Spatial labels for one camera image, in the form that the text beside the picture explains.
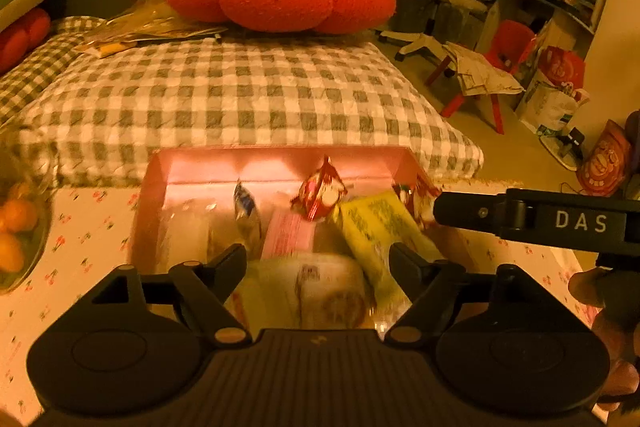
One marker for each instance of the white red shopping bag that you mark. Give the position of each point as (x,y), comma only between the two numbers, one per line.
(554,93)

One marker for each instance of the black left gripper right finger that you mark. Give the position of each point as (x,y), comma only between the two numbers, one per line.
(432,288)

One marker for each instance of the person right hand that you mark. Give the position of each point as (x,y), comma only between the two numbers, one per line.
(615,293)

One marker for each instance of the pink silver cardboard box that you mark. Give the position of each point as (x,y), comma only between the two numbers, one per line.
(273,176)

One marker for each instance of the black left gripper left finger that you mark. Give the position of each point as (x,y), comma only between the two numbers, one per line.
(203,289)

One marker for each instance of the red white candy packet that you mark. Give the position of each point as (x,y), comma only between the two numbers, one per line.
(320,192)

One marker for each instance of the yellow snack packet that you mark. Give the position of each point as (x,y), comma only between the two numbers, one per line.
(371,225)

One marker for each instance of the glass jar with kumquats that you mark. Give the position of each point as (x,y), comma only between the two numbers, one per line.
(28,169)

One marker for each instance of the pink snack packet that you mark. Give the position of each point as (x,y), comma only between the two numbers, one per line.
(288,234)

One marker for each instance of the clear white rice cracker packet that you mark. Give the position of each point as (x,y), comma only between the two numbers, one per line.
(185,232)

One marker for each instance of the red plastic child chair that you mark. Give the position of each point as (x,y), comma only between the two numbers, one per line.
(509,49)

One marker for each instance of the small red plush cushion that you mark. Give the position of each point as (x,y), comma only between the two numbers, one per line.
(23,36)

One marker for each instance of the grey checkered pillow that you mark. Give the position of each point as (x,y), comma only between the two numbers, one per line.
(97,121)

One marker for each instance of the orange printed bag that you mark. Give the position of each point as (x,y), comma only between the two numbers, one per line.
(605,169)

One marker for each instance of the silver blue foil packet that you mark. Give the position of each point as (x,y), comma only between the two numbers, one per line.
(247,219)

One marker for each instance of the white cream snack packet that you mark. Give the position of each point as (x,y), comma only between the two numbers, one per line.
(306,291)

